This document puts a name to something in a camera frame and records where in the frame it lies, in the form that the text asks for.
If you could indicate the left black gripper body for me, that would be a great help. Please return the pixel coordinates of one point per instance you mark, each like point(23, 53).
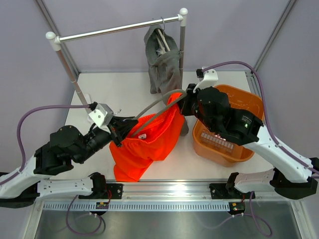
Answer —
point(115, 132)

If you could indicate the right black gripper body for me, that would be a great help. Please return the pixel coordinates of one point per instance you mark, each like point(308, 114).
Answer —
point(190, 106)

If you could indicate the orange shorts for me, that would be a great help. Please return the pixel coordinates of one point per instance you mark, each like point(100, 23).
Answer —
point(153, 143)

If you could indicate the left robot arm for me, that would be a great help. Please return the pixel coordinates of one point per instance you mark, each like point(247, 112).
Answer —
point(65, 147)

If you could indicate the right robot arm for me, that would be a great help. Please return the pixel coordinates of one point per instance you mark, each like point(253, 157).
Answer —
point(292, 176)

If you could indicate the grey shorts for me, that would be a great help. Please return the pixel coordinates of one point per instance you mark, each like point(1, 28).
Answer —
point(163, 70)

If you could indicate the white clothes hanger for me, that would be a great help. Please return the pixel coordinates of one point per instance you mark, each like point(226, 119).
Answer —
point(165, 42)

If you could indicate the orange plastic basket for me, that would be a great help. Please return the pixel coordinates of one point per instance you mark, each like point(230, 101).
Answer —
point(211, 146)

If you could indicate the clothes rack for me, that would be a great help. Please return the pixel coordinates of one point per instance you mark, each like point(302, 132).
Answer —
point(56, 41)

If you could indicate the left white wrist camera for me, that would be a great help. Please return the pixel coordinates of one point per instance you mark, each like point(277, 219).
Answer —
point(101, 115)

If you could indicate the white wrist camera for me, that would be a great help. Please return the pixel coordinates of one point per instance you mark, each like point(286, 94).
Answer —
point(207, 78)
point(101, 115)

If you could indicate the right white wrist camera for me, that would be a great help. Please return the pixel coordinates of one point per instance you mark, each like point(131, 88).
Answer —
point(207, 78)

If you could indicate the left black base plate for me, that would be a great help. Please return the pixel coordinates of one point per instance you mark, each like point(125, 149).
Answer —
point(117, 191)

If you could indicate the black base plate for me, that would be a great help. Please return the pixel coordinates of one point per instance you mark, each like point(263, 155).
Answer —
point(117, 191)
point(226, 191)

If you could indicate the aluminium rail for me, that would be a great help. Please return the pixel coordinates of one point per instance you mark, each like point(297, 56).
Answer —
point(174, 190)

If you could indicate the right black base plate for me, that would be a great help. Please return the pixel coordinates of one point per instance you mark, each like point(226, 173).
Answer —
point(226, 191)

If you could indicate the white slotted cable duct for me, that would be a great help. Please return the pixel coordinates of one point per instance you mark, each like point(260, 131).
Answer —
point(116, 206)

